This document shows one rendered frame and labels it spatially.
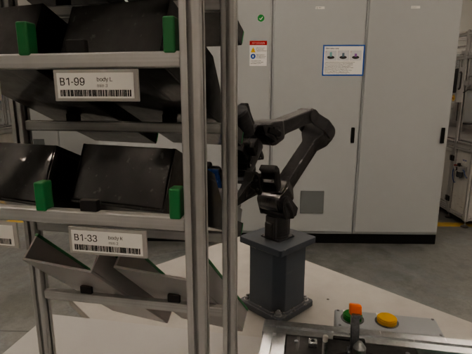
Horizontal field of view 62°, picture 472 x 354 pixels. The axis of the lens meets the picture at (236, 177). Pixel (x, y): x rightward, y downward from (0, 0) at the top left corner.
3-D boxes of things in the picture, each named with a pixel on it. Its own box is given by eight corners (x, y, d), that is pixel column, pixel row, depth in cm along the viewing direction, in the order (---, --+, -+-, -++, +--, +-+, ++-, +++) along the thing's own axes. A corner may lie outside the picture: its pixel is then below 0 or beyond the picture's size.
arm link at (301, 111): (310, 135, 117) (307, 99, 113) (335, 137, 112) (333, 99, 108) (247, 164, 97) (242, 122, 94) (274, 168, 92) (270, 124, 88)
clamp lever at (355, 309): (348, 347, 69) (348, 302, 70) (359, 348, 69) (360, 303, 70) (350, 353, 66) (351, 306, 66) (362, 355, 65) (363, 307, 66)
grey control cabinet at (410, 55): (339, 226, 428) (352, 5, 380) (414, 227, 426) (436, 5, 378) (352, 245, 376) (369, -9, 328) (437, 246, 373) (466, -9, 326)
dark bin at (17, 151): (101, 223, 76) (109, 185, 78) (160, 231, 72) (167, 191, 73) (-37, 195, 50) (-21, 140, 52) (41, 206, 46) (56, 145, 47)
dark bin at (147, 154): (175, 227, 73) (182, 189, 75) (241, 237, 69) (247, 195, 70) (69, 201, 48) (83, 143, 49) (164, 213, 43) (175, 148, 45)
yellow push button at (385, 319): (374, 319, 85) (375, 310, 85) (394, 321, 85) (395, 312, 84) (378, 329, 81) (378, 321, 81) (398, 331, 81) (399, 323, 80)
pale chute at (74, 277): (112, 310, 82) (121, 289, 84) (168, 323, 78) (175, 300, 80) (21, 259, 60) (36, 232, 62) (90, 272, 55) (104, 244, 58)
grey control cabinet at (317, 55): (265, 225, 430) (270, 5, 382) (339, 226, 428) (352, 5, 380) (268, 244, 378) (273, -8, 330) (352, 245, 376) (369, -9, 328)
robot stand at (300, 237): (273, 286, 119) (274, 223, 114) (313, 305, 108) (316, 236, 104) (238, 304, 109) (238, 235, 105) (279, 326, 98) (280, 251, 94)
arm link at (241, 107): (258, 133, 98) (243, 90, 92) (285, 135, 93) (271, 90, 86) (232, 160, 92) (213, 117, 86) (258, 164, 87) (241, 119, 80)
